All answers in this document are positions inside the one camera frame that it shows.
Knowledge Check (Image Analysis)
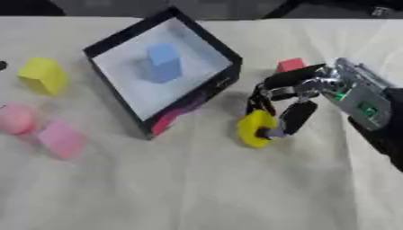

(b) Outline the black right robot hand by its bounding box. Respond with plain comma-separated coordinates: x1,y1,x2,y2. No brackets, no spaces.
246,62,336,140

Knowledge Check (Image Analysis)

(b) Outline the black box with white inside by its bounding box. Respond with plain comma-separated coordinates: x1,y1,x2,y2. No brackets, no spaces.
82,6,245,140

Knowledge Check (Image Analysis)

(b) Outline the red block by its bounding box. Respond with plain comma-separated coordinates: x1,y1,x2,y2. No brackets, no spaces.
275,57,308,74

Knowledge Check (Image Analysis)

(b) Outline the blue hexagonal block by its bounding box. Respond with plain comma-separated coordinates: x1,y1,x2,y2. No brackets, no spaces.
137,42,184,84

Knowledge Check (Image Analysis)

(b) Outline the pink block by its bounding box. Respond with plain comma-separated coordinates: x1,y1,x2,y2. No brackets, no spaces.
36,119,88,160

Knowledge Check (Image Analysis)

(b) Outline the yellow house-shaped block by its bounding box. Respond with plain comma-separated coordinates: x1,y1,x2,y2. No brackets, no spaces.
17,57,69,97

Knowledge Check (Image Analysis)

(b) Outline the pink ball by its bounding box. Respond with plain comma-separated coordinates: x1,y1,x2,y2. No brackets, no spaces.
0,103,38,136

